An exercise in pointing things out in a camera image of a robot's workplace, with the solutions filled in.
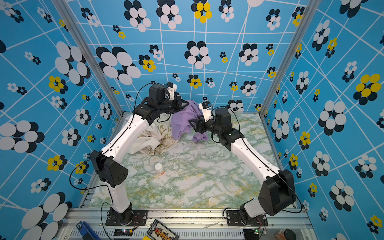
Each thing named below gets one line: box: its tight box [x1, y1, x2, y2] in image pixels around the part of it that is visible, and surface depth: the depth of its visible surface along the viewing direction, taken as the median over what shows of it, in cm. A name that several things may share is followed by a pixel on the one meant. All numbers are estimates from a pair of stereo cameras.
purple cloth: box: [171, 99, 209, 143], surface depth 79 cm
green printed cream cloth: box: [149, 119, 179, 155], surface depth 101 cm
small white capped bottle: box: [154, 163, 163, 174], surface depth 86 cm
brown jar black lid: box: [274, 228, 297, 240], surface depth 63 cm
